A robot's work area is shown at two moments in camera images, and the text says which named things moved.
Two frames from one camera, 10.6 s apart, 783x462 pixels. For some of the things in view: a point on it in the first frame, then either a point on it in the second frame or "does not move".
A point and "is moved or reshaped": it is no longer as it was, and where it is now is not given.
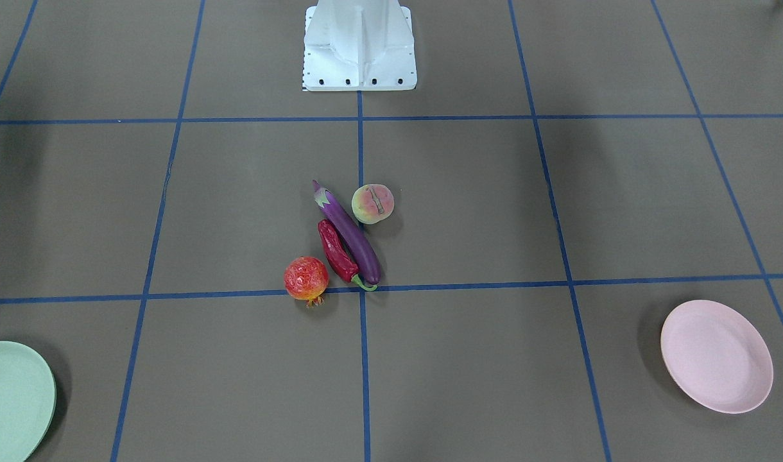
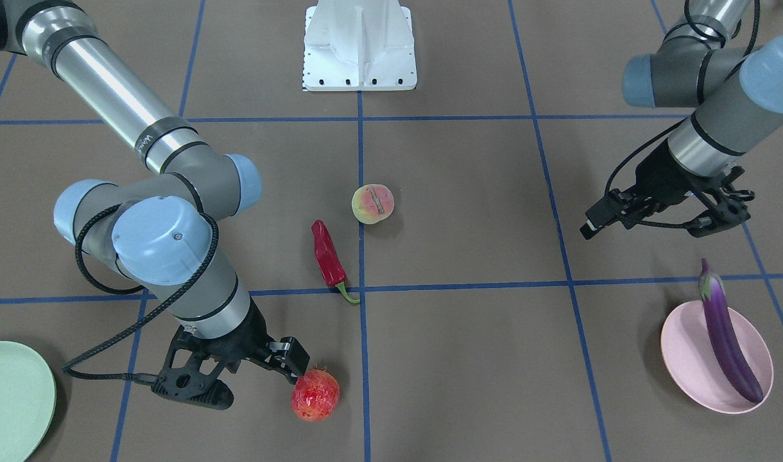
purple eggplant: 350,234 → 712,291
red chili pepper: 339,258 is moved or reshaped
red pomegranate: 306,279 → 315,396
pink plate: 717,355 does not move
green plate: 18,402 does not move
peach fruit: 373,203 does not move
